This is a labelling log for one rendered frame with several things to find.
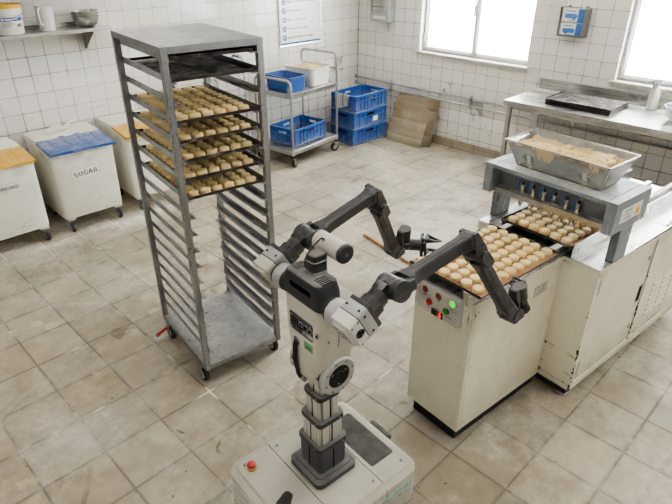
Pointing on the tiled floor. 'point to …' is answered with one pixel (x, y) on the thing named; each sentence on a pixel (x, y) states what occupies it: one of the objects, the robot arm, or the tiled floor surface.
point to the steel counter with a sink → (659, 127)
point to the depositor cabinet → (603, 299)
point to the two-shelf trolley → (303, 114)
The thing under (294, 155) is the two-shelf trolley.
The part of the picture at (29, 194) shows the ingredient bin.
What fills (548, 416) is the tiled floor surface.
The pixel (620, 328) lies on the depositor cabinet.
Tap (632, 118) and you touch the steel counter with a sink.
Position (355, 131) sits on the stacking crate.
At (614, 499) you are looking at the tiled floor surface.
